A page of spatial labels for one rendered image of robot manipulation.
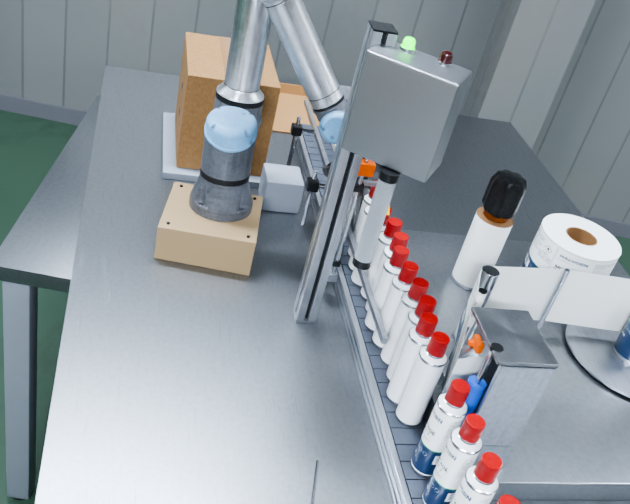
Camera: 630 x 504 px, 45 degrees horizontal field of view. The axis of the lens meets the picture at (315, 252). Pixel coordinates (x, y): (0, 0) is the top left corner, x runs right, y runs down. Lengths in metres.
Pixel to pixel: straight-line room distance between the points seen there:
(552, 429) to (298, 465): 0.52
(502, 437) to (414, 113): 0.58
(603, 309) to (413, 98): 0.76
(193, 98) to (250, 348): 0.72
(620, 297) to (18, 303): 1.34
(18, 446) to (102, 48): 2.24
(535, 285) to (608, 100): 2.42
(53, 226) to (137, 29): 2.08
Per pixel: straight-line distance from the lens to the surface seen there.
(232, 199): 1.77
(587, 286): 1.78
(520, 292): 1.72
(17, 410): 2.07
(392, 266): 1.55
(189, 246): 1.75
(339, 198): 1.51
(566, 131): 4.07
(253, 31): 1.77
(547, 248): 1.92
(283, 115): 2.55
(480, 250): 1.81
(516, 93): 3.60
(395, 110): 1.33
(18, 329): 1.87
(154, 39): 3.81
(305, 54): 1.65
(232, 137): 1.70
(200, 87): 2.00
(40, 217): 1.89
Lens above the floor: 1.90
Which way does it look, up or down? 34 degrees down
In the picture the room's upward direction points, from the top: 15 degrees clockwise
